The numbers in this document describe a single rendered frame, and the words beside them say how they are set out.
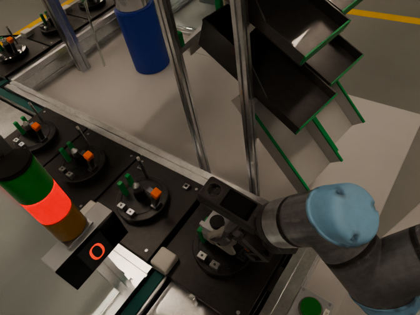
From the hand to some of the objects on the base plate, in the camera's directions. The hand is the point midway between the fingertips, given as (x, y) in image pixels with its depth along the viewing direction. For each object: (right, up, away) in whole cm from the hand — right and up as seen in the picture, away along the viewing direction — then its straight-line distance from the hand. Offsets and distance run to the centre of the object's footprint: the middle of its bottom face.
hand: (215, 224), depth 69 cm
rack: (+14, +15, +38) cm, 44 cm away
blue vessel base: (-27, +55, +81) cm, 102 cm away
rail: (0, -38, -4) cm, 38 cm away
